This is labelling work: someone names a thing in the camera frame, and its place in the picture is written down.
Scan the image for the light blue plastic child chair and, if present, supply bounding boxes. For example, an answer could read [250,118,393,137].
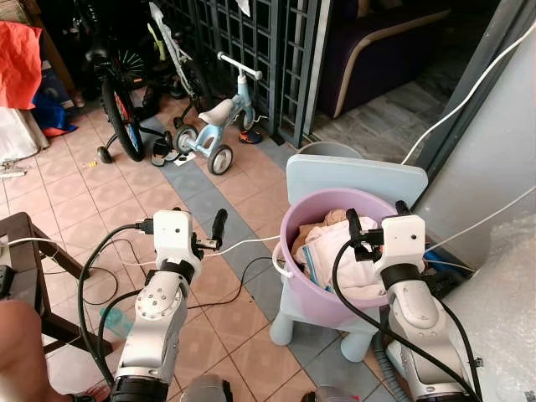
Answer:
[269,153,453,363]

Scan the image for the orange cloth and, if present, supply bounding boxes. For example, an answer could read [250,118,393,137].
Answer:
[0,20,44,111]

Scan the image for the white garment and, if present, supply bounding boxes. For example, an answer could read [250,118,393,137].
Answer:
[297,219,388,301]

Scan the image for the white bicycle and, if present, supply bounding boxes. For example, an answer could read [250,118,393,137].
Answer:
[147,0,212,114]

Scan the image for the dark purple sofa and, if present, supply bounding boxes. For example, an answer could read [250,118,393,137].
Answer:
[317,0,474,120]

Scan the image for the white sack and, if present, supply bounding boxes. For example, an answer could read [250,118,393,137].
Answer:
[0,107,49,166]

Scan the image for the thin white cable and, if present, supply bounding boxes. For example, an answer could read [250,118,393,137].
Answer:
[201,186,536,260]

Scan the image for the bubble-wrapped appliance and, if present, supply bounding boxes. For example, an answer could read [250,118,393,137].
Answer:
[465,188,536,402]

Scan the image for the black child bicycle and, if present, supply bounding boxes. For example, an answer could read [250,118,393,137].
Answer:
[70,0,173,165]

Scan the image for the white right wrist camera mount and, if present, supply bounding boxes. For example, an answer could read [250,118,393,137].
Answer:
[379,214,430,271]

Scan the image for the black metal grille gate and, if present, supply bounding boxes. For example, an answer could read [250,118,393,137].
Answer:
[157,0,326,150]

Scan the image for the robot left leg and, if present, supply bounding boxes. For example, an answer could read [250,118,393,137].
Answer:
[179,374,233,402]

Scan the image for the beige garment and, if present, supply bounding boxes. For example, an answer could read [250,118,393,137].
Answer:
[303,207,353,244]

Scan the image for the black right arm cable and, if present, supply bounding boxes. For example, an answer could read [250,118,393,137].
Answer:
[332,238,472,402]

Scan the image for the thick white cable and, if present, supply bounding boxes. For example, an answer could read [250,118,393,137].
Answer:
[401,23,536,166]

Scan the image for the blue bag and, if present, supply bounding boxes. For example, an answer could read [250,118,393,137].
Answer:
[32,88,78,137]

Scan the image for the thin black floor cable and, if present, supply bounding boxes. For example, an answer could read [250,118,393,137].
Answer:
[40,238,279,312]

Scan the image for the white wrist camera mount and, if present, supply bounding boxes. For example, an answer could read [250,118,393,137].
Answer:
[379,214,430,271]
[152,209,196,269]

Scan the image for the black crate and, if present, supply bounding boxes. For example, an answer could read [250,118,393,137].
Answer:
[421,243,480,298]

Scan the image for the black sandal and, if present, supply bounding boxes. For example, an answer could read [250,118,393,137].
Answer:
[149,137,178,166]

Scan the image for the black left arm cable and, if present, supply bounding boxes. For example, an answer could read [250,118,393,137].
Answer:
[76,219,160,389]

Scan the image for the pink plastic laundry bucket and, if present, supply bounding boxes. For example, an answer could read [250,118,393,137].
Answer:
[272,187,438,332]

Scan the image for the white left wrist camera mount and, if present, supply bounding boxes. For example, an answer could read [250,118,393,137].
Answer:
[152,209,196,269]

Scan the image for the light blue balance bike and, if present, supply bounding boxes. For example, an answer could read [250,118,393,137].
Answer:
[173,52,265,177]

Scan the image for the dark wooden table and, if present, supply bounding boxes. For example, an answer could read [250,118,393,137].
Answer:
[0,211,91,354]

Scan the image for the person's bare leg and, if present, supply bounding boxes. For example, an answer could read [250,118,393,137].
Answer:
[0,299,53,402]

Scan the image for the grey round bin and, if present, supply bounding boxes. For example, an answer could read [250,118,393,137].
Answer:
[297,141,366,161]

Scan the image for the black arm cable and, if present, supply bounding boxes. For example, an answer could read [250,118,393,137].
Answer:
[76,219,160,389]
[332,238,472,402]

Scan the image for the grey corrugated hose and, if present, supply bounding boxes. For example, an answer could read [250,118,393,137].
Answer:
[372,330,413,388]

